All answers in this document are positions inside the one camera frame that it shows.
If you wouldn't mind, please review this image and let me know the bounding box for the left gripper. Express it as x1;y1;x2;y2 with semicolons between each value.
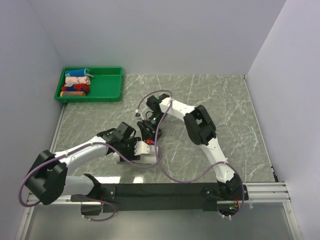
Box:
119;137;141;162

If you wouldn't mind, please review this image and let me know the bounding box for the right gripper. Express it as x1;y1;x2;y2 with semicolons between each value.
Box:
138;113;168;146

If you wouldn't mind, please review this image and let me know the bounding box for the white towel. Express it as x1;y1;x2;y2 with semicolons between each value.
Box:
127;145;157;165

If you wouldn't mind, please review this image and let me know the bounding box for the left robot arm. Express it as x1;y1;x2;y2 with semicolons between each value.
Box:
22;122;142;205

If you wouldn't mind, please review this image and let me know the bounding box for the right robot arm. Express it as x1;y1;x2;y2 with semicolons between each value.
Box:
138;90;246;200

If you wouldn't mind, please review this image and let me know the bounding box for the black base bar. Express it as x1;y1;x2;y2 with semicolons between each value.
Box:
71;182;250;217

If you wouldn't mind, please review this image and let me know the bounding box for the green plastic tray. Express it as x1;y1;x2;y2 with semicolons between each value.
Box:
54;66;123;103

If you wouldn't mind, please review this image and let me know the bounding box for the red blue rolled towel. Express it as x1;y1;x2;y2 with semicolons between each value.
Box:
61;83;90;93

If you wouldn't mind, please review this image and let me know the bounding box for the orange rolled towel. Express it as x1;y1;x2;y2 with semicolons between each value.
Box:
59;91;87;97

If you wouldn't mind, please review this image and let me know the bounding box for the pink rolled towel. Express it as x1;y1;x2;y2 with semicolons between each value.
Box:
65;76;91;85

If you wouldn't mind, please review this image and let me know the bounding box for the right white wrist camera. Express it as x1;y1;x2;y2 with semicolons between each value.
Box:
135;109;143;120

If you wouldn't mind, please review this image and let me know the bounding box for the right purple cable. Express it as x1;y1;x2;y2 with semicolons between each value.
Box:
134;90;247;220

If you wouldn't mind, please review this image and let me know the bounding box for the purple cable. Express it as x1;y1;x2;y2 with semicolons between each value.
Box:
134;90;247;220
18;138;162;222

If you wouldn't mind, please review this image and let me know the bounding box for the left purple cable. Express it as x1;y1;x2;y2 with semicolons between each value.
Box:
18;138;162;222

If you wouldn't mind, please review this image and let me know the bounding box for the aluminium rail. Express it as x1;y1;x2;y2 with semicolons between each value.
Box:
26;182;291;205

